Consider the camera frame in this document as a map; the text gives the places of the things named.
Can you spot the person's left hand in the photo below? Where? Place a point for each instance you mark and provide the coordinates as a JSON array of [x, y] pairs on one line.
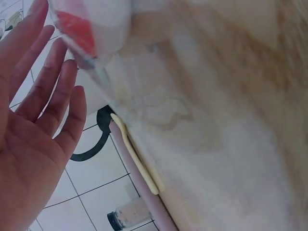
[[26, 149]]

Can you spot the clear packet with red label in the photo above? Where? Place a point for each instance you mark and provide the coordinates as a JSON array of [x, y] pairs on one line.
[[77, 29]]

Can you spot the pink rod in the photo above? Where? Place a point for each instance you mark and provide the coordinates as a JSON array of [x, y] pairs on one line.
[[142, 183]]

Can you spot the glass jar with black lid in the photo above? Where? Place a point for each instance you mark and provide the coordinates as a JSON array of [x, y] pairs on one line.
[[127, 216]]

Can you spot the cream strip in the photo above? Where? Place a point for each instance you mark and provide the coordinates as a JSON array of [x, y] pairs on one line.
[[137, 157]]

